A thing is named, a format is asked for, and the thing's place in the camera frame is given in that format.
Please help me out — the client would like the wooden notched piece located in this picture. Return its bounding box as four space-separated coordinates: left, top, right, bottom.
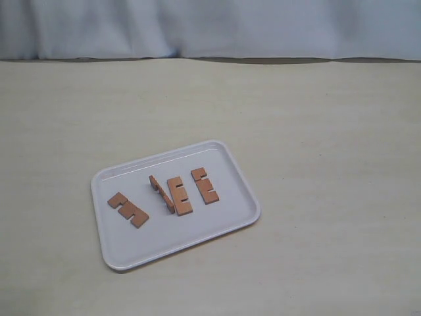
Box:
167 176 193 216
107 192 149 228
191 167 219 205
149 175 175 214

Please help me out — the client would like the white plastic tray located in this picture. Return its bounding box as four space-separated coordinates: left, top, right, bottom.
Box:
91 140 260 271

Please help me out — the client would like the white cloth backdrop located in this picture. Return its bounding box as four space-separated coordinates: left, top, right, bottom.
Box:
1 1 420 60

